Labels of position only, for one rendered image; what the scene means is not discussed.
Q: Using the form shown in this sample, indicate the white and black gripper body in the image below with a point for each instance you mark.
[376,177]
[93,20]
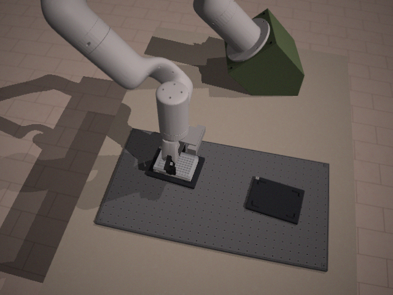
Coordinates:
[172,148]

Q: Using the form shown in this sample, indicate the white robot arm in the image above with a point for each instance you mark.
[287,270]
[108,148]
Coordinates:
[75,22]

